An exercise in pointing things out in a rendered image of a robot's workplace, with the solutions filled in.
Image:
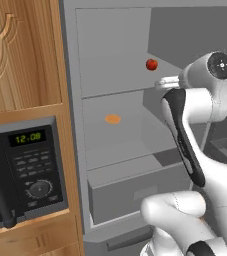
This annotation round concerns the wooden drawer front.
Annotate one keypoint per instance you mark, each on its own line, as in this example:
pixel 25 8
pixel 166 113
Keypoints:
pixel 35 238

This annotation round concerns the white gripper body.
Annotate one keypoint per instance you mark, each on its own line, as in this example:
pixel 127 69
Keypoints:
pixel 166 82

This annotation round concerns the black microwave oven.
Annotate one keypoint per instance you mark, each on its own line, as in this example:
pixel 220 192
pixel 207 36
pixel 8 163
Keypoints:
pixel 31 160

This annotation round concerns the grey fridge drawer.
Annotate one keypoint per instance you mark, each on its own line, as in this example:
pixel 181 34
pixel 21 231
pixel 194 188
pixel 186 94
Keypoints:
pixel 118 196

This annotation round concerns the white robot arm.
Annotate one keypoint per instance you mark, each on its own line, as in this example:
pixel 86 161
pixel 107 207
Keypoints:
pixel 188 213

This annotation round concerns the orange tangerine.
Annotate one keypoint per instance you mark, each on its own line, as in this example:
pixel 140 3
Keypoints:
pixel 112 119

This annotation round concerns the red apple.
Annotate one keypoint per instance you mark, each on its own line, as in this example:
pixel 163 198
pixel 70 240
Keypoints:
pixel 151 64

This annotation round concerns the wooden cupboard door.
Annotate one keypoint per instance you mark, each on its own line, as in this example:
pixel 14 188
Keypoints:
pixel 21 50

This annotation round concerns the grey open fridge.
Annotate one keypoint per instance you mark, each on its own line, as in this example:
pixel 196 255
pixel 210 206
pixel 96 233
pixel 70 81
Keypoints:
pixel 111 50

